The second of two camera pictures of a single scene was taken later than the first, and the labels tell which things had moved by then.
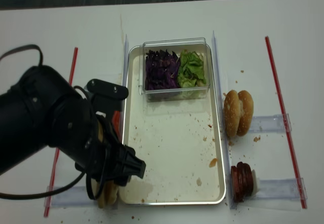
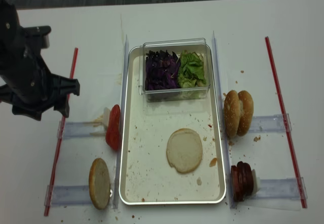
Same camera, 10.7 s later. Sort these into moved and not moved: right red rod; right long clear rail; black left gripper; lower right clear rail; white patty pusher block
Moved: black left gripper
Not moved: right red rod; white patty pusher block; lower right clear rail; right long clear rail
